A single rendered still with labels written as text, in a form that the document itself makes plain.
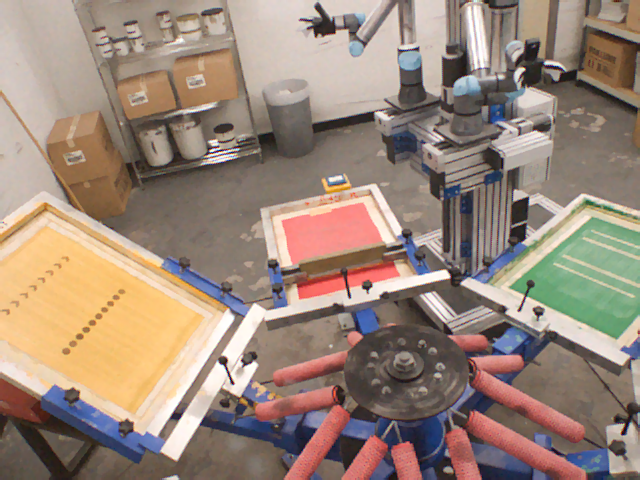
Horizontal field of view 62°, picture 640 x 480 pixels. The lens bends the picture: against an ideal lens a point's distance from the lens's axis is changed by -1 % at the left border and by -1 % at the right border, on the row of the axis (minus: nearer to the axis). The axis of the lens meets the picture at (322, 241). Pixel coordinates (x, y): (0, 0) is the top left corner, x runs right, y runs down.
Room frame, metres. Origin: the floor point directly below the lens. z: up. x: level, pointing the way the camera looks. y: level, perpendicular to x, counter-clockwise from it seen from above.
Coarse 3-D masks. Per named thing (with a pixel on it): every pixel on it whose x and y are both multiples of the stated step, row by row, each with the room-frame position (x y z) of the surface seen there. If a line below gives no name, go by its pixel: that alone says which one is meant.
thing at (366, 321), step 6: (354, 312) 1.40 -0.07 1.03; (360, 312) 1.38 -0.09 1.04; (366, 312) 1.37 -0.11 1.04; (372, 312) 1.37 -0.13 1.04; (360, 318) 1.35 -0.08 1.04; (366, 318) 1.35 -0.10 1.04; (372, 318) 1.34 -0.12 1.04; (360, 324) 1.32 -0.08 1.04; (366, 324) 1.32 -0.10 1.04; (372, 324) 1.31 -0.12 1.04; (360, 330) 1.32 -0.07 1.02; (366, 330) 1.29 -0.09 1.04; (372, 330) 1.28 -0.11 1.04
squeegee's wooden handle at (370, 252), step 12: (336, 252) 1.73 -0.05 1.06; (348, 252) 1.71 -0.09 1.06; (360, 252) 1.71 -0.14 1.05; (372, 252) 1.72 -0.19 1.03; (384, 252) 1.72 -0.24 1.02; (300, 264) 1.69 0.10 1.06; (312, 264) 1.70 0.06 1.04; (324, 264) 1.70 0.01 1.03; (336, 264) 1.71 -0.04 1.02; (348, 264) 1.71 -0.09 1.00
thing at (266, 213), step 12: (348, 192) 2.30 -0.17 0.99; (360, 192) 2.30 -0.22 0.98; (372, 192) 2.26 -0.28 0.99; (288, 204) 2.28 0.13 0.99; (300, 204) 2.27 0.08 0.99; (312, 204) 2.27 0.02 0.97; (324, 204) 2.28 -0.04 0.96; (384, 204) 2.13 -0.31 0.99; (264, 216) 2.21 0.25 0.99; (384, 216) 2.05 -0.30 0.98; (264, 228) 2.10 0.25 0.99; (396, 228) 1.92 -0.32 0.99; (396, 240) 1.87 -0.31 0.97; (276, 252) 1.90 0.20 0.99; (408, 264) 1.70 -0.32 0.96; (360, 288) 1.57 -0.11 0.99
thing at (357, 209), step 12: (360, 204) 2.23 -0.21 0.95; (336, 216) 2.16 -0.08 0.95; (348, 216) 2.14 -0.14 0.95; (360, 216) 2.12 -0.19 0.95; (372, 228) 2.00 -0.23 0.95; (372, 240) 1.91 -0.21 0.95; (384, 264) 1.73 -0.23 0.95; (348, 276) 1.69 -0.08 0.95; (360, 276) 1.68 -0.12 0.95; (372, 276) 1.67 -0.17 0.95; (384, 276) 1.66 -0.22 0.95; (396, 276) 1.64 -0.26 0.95
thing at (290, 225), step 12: (300, 216) 2.21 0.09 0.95; (312, 216) 2.19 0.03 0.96; (324, 216) 2.17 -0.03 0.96; (288, 228) 2.12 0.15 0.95; (300, 228) 2.11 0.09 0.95; (288, 240) 2.02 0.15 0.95; (288, 252) 1.93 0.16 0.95; (300, 252) 1.92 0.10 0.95; (336, 276) 1.71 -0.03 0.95; (300, 288) 1.67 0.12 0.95; (312, 288) 1.66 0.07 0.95; (324, 288) 1.65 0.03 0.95; (336, 288) 1.63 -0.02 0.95
